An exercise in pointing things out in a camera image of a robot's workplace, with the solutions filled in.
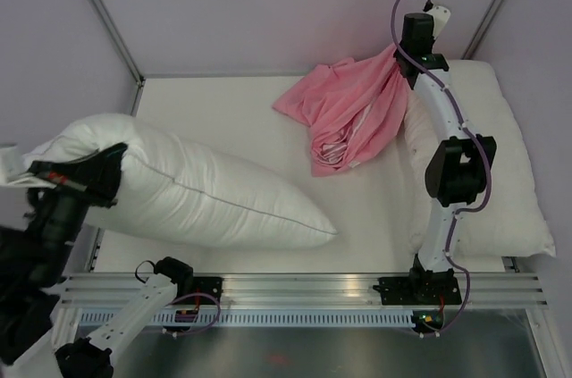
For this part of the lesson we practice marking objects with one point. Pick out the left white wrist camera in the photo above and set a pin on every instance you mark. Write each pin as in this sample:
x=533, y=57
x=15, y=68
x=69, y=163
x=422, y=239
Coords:
x=13, y=172

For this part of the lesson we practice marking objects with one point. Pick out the left aluminium corner post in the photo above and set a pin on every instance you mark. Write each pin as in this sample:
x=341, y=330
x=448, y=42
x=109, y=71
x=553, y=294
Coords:
x=111, y=30

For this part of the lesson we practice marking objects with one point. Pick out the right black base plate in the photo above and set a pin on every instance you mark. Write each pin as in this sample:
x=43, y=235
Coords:
x=403, y=291

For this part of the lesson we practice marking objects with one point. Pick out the large white bare pillow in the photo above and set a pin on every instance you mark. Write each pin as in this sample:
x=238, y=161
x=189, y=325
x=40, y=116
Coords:
x=512, y=224

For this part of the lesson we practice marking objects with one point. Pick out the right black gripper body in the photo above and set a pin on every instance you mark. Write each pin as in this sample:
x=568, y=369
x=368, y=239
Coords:
x=397, y=54

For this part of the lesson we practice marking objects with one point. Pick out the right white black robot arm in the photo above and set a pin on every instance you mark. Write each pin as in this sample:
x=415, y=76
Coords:
x=460, y=168

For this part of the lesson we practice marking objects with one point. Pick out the white slotted cable duct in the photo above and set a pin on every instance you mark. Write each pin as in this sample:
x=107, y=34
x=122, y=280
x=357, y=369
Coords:
x=282, y=318

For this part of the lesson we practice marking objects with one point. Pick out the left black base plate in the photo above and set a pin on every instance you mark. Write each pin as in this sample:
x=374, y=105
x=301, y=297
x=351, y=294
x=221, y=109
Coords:
x=210, y=289

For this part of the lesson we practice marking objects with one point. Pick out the pink pillowcase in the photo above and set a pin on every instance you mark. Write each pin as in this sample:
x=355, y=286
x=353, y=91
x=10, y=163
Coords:
x=352, y=110

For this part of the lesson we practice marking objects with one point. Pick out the aluminium mounting rail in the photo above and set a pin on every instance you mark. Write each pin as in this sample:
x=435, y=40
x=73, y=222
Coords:
x=355, y=291

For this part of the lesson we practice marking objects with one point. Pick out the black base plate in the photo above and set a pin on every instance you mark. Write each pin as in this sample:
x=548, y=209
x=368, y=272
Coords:
x=210, y=289
x=403, y=291

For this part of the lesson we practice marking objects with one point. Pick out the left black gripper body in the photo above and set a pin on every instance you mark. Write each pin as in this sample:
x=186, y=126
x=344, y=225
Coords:
x=59, y=216

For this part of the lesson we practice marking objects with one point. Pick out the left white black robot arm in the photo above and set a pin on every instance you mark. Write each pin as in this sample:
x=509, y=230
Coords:
x=38, y=313

